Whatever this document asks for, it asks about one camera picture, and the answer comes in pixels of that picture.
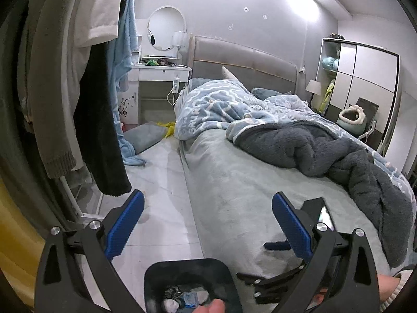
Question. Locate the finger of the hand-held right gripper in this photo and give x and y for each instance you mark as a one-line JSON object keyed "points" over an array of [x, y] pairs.
{"points": [[270, 283], [277, 245]]}

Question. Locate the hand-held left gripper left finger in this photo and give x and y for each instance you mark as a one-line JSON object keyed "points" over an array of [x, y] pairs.
{"points": [[123, 228]]}

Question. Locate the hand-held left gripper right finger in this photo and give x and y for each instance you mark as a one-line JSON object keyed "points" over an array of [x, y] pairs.
{"points": [[291, 228]]}

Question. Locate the black plastic trash bin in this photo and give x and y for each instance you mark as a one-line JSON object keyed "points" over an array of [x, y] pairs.
{"points": [[156, 277]]}

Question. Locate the blue white tissue packet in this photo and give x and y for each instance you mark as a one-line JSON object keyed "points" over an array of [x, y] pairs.
{"points": [[194, 298]]}

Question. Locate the large white tissue wad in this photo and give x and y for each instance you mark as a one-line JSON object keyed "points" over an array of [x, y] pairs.
{"points": [[170, 305]]}

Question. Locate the person's right forearm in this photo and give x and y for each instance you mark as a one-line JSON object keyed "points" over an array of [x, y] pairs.
{"points": [[387, 291]]}

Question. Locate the person's left hand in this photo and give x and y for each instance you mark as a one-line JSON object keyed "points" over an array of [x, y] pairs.
{"points": [[211, 307]]}

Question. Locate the dark grey fleece blanket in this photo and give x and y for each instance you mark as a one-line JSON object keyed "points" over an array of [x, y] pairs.
{"points": [[293, 143]]}

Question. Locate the grey plush bed sheet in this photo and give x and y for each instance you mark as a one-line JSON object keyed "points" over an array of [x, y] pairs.
{"points": [[234, 182]]}

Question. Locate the grey floor cushion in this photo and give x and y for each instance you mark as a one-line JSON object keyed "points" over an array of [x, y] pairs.
{"points": [[145, 135]]}

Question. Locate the pale green plush pet bed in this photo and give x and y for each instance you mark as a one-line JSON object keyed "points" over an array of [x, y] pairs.
{"points": [[350, 119]]}

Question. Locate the yellow rag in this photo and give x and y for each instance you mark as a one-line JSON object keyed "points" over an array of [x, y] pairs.
{"points": [[167, 128]]}

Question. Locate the black hanging garment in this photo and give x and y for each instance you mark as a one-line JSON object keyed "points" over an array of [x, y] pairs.
{"points": [[97, 120]]}

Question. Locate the yellow green cloth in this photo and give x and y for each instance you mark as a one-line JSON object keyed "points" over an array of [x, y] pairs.
{"points": [[328, 96]]}

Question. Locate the white bedside lamp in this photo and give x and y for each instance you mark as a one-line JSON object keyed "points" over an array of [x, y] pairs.
{"points": [[313, 86]]}

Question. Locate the grey blue pillow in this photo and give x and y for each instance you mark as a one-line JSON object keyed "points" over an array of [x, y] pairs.
{"points": [[270, 93]]}

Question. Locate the blue patterned blanket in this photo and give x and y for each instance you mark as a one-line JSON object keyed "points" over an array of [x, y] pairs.
{"points": [[208, 111]]}

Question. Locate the light blue plush toy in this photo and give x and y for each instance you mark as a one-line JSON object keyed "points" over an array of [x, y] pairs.
{"points": [[330, 64]]}

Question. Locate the white wardrobe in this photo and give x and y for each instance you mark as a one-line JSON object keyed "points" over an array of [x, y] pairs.
{"points": [[371, 68]]}

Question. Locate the white vanity table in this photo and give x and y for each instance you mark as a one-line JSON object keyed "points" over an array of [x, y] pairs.
{"points": [[156, 73]]}

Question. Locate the white pillow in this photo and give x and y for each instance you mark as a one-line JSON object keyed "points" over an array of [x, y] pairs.
{"points": [[229, 73]]}

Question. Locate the padded bed headboard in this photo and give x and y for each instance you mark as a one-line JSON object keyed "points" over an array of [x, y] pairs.
{"points": [[241, 58]]}

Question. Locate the pile of small toiletries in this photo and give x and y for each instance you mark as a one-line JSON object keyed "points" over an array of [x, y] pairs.
{"points": [[161, 62]]}

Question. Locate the white table lamp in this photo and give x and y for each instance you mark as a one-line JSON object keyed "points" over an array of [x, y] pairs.
{"points": [[179, 40]]}

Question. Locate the light blue hanging robe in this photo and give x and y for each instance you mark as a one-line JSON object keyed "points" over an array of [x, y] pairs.
{"points": [[127, 22]]}

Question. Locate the round mirror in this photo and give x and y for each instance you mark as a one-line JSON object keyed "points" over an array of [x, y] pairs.
{"points": [[167, 22]]}

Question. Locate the white hanging shirt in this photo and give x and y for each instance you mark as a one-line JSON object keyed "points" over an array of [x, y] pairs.
{"points": [[101, 6]]}

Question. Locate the white clothes rack frame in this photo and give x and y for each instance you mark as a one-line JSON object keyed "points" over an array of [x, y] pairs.
{"points": [[70, 199]]}

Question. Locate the dark chair white frame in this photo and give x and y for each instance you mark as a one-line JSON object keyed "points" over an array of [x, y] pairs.
{"points": [[369, 107]]}

